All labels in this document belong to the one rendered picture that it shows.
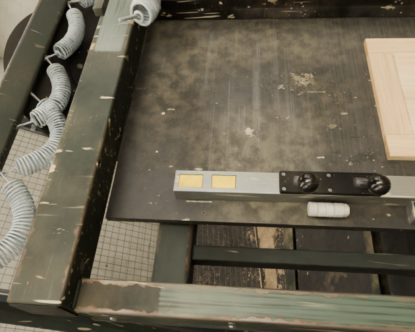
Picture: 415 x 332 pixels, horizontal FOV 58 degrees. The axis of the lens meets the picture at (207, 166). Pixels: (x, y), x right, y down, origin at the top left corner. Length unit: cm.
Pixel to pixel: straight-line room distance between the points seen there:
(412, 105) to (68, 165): 79
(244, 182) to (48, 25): 113
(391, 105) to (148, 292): 69
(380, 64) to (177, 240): 67
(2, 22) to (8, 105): 616
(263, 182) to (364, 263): 27
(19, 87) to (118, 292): 93
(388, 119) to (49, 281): 79
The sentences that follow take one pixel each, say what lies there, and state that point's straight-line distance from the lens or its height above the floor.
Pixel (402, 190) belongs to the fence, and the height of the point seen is 132.
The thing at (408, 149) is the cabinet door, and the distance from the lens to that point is 93.
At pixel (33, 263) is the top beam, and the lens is 75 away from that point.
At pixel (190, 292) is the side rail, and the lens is 70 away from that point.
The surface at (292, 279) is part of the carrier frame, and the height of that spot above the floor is 78.
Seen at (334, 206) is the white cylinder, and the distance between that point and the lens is 79.
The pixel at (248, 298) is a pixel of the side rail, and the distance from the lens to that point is 69.
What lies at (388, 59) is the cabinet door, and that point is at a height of 127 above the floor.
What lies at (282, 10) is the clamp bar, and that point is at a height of 150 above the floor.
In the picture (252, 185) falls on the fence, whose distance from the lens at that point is 78.
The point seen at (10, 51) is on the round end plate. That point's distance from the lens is 164.
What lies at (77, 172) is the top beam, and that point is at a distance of 79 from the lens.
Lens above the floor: 194
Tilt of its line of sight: 21 degrees down
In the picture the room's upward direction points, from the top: 72 degrees counter-clockwise
